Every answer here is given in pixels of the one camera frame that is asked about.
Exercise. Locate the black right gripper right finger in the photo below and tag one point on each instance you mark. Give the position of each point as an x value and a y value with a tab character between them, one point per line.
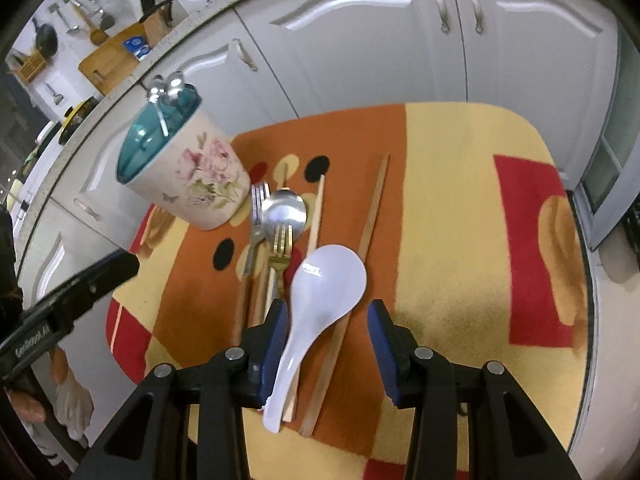
508	436

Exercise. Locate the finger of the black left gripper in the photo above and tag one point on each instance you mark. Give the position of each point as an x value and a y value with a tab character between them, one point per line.
77	295

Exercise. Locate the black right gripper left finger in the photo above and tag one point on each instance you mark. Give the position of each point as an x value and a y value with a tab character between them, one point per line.
181	424

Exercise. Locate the gold fork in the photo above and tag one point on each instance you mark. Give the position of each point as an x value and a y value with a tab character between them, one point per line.
279	260

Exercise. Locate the white plastic rice spoon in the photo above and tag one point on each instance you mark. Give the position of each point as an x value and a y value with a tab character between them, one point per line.
305	330

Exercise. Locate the steel fork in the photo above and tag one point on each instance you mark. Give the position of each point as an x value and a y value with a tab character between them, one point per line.
258	193

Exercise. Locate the small steel spoon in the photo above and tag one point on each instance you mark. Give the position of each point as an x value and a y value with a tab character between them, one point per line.
156	90

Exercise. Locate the large steel spoon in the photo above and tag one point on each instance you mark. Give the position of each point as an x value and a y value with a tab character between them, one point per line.
174	87

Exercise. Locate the white kitchen cabinets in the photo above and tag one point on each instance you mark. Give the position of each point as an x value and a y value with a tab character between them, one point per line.
258	62

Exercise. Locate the white gloved hand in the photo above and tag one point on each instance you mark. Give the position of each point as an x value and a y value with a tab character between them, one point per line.
72	402

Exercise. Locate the light wooden chopstick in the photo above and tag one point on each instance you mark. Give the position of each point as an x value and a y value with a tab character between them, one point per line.
307	273

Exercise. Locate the floral utensil holder teal insert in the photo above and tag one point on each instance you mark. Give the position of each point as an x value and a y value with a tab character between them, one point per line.
194	174

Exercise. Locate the wooden cutting board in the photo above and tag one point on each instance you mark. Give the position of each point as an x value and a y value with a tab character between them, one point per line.
108	65

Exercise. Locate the colourful fleece table mat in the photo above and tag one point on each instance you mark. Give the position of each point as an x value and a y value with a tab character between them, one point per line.
475	247

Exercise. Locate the steel spoon far right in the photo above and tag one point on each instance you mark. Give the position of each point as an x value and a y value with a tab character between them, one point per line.
283	206

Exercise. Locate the dark wooden chopstick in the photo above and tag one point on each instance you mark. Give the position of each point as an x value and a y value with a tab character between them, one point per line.
352	282

